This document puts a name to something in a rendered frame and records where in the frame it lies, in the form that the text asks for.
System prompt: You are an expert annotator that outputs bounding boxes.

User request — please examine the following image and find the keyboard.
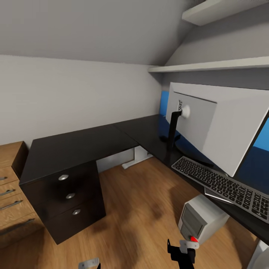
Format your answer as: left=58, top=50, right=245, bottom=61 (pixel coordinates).
left=171, top=156, right=269, bottom=224

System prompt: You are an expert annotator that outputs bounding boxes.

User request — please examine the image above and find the monitor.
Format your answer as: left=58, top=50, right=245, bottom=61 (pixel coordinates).
left=166, top=82, right=269, bottom=177

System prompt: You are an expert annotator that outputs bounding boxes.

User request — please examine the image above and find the desktop computer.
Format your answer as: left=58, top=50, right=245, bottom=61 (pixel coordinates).
left=178, top=194, right=230, bottom=245

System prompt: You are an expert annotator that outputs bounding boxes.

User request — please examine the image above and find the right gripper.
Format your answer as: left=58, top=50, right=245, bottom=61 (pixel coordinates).
left=167, top=239, right=195, bottom=269

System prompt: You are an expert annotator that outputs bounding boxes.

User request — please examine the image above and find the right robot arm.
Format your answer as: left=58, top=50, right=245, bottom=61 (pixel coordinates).
left=167, top=239, right=199, bottom=269

